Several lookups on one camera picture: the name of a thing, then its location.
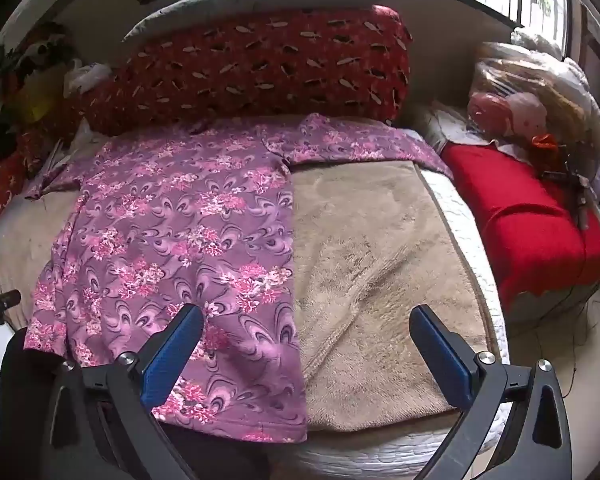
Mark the clear plastic bag of toys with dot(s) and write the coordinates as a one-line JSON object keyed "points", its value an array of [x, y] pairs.
{"points": [[520, 105]]}

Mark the person's dark clothing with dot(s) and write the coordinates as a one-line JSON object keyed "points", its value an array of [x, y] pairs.
{"points": [[25, 385]]}

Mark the white plastic bag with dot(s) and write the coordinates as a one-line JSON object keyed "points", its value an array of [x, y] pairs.
{"points": [[85, 77]]}

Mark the purple floral garment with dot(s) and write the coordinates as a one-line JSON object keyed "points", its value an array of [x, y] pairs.
{"points": [[170, 210]]}

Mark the red fish-print pillow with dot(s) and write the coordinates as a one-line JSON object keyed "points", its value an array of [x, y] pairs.
{"points": [[260, 65]]}

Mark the yellow cardboard box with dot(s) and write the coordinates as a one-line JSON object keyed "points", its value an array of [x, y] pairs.
{"points": [[37, 100]]}

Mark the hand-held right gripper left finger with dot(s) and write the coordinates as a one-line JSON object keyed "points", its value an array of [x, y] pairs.
{"points": [[162, 365]]}

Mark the dark floral cloth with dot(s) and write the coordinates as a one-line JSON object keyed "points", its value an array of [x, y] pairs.
{"points": [[40, 50]]}

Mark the white quilted mattress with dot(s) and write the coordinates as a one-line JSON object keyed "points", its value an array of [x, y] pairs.
{"points": [[472, 240]]}

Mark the beige fleece blanket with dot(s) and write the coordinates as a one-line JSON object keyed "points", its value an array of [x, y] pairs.
{"points": [[380, 260]]}

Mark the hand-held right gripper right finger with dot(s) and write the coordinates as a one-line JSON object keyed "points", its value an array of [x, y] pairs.
{"points": [[440, 355]]}

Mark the metal rods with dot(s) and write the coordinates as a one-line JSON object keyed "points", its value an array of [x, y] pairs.
{"points": [[587, 200]]}

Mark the plain red cloth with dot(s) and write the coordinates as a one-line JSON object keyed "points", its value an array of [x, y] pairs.
{"points": [[520, 220]]}

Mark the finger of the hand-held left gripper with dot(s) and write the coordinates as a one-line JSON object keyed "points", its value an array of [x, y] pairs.
{"points": [[5, 301]]}

